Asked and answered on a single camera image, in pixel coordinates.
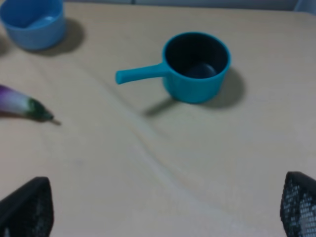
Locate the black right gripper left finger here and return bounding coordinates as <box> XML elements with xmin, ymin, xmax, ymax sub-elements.
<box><xmin>0</xmin><ymin>177</ymin><xmax>54</xmax><ymax>237</ymax></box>

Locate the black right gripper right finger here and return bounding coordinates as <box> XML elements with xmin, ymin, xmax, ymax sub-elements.
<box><xmin>280</xmin><ymin>171</ymin><xmax>316</xmax><ymax>237</ymax></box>

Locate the purple toy eggplant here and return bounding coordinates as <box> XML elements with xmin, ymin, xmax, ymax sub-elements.
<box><xmin>0</xmin><ymin>84</ymin><xmax>61</xmax><ymax>125</ymax></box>

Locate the blue plastic bowl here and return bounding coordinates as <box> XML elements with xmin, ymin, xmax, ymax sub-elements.
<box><xmin>0</xmin><ymin>0</ymin><xmax>66</xmax><ymax>51</ymax></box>

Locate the teal saucepan with handle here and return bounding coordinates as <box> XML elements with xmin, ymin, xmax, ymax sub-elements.
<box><xmin>115</xmin><ymin>32</ymin><xmax>231</xmax><ymax>104</ymax></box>

